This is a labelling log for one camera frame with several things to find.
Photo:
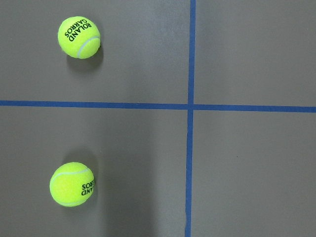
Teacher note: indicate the yellow tennis ball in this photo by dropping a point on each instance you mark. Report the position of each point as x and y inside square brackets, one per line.
[79, 37]
[72, 184]

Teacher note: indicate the blue tape grid lines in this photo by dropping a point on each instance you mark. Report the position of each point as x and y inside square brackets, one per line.
[190, 107]

